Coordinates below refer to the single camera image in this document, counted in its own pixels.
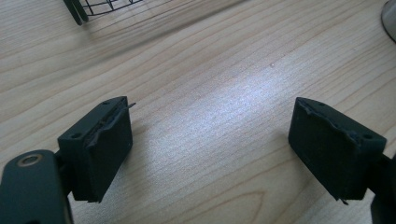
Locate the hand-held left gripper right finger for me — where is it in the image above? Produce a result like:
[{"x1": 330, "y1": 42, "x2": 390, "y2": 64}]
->
[{"x1": 288, "y1": 96, "x2": 388, "y2": 205}]

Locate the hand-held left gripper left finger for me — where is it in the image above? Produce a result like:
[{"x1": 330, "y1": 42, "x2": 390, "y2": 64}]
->
[{"x1": 57, "y1": 95, "x2": 137, "y2": 203}]

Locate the round metal base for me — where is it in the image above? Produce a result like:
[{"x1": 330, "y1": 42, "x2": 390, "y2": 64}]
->
[{"x1": 380, "y1": 0, "x2": 396, "y2": 43}]

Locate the black wire basket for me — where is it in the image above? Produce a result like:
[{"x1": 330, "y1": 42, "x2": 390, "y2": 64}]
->
[{"x1": 63, "y1": 0, "x2": 144, "y2": 26}]

